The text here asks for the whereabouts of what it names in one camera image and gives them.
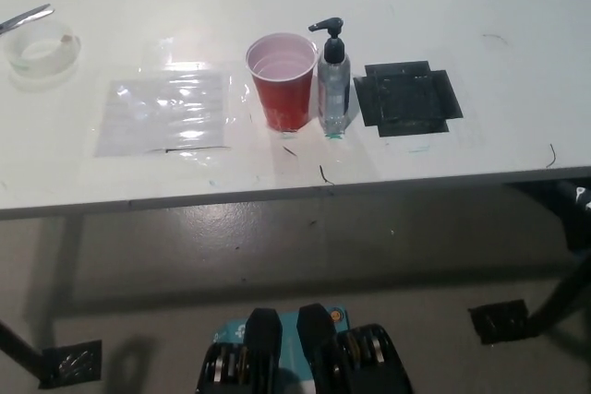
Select red plastic cup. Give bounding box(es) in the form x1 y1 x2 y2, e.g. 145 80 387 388
244 32 320 133

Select clear pump soap bottle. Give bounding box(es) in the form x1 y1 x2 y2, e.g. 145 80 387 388
308 18 353 137

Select black tape square patch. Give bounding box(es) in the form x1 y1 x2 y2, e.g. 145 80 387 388
353 60 464 139

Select black floor tape patch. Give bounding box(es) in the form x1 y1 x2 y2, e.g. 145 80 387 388
38 339 104 388
467 298 532 346

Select silver scissors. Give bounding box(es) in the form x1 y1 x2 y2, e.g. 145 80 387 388
0 2 54 36

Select clear plastic sheet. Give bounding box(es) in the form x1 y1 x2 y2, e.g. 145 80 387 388
92 71 233 159

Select black teal robot torso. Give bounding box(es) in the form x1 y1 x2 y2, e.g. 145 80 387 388
195 303 415 394

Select clear tape roll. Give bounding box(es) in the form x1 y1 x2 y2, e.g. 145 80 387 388
3 20 82 79

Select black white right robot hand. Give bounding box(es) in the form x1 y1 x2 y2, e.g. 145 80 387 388
555 179 591 211

